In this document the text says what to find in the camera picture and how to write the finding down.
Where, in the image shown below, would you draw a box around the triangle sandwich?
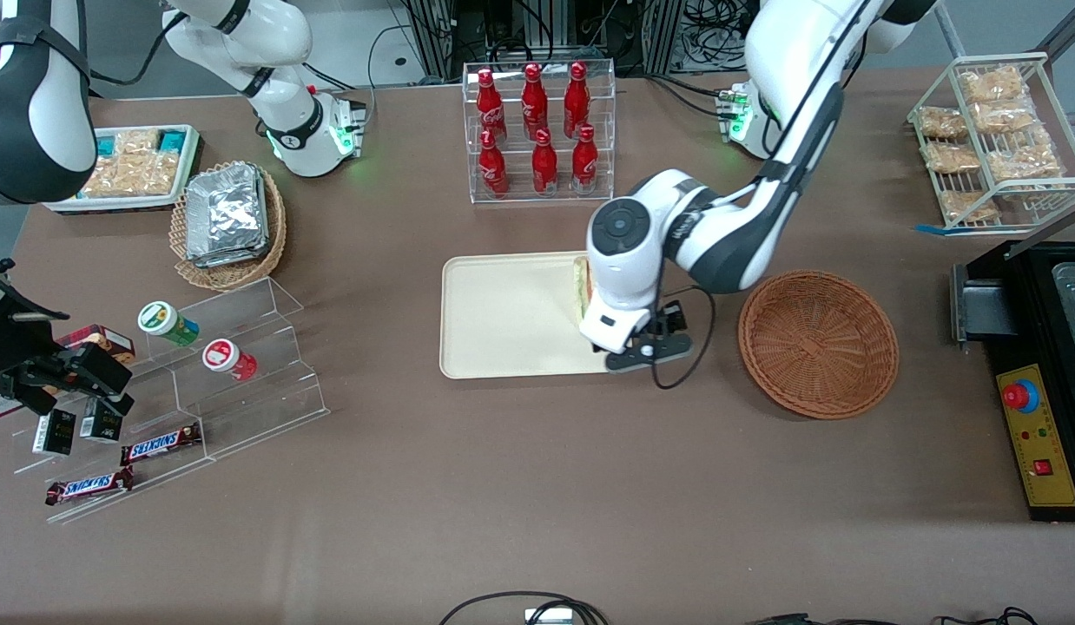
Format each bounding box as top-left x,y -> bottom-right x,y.
571,255 -> 592,329

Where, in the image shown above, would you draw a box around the cream rectangular tray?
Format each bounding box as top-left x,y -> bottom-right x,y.
439,249 -> 630,381

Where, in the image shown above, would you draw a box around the white snack tray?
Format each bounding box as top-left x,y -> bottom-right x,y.
43,123 -> 205,215

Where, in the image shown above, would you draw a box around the light tan wicker basket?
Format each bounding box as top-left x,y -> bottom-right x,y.
168,160 -> 288,293

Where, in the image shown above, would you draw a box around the brown round wicker basket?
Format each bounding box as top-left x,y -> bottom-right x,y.
737,270 -> 900,421

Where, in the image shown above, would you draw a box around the dark red chocolate box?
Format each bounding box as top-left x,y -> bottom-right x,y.
55,324 -> 137,366

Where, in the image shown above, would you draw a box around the small black box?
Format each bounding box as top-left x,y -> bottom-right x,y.
78,400 -> 124,444
31,407 -> 77,457

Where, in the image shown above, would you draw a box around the green white round can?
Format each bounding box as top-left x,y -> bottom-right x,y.
137,300 -> 201,347

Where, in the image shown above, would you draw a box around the snickers chocolate bar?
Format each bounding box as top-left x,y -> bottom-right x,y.
43,466 -> 135,507
120,423 -> 202,467

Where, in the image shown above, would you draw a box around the red white round can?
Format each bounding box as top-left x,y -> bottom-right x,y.
201,338 -> 259,382

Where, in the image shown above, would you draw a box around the clear acrylic bottle rack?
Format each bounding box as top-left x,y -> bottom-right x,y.
462,58 -> 617,206

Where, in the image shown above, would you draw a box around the red cola bottle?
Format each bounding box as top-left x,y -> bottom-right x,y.
531,128 -> 559,196
521,62 -> 550,141
571,124 -> 600,194
478,130 -> 511,200
476,69 -> 509,145
563,62 -> 591,140

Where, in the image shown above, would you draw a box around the clear acrylic stepped stand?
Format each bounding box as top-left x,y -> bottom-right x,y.
10,276 -> 332,525

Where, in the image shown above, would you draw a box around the clear bagged nut snacks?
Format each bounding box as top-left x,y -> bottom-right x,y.
80,129 -> 182,200

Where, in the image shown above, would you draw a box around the silver foil packet stack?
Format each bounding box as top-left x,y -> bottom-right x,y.
184,164 -> 271,269

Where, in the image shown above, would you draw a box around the clear bag of snacks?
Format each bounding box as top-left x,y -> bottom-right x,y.
917,105 -> 969,141
939,188 -> 1002,225
921,141 -> 982,175
987,142 -> 1065,185
971,99 -> 1036,136
960,64 -> 1030,104

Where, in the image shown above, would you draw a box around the red emergency stop button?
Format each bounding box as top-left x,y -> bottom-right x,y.
1001,378 -> 1041,416

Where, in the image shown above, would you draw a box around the black equipment base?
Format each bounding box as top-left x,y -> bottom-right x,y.
949,239 -> 1075,523

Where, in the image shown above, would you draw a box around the yellow control panel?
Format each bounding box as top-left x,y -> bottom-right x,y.
995,362 -> 1075,510

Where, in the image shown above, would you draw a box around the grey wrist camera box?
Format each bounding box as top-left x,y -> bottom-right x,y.
604,299 -> 694,375

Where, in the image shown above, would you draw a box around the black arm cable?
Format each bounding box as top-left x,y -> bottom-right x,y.
84,10 -> 193,88
649,0 -> 874,391

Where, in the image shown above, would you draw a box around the aluminium frame post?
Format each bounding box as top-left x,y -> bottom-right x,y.
406,0 -> 457,81
640,0 -> 688,76

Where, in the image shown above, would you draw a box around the black looped cable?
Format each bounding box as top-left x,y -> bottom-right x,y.
437,590 -> 610,625

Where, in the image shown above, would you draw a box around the grey metal bracket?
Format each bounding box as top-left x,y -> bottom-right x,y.
951,262 -> 1018,345

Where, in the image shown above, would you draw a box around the white wire rack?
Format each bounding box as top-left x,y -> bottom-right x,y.
906,51 -> 1075,234

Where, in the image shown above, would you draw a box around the thin black cable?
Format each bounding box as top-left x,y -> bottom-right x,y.
744,606 -> 1040,625

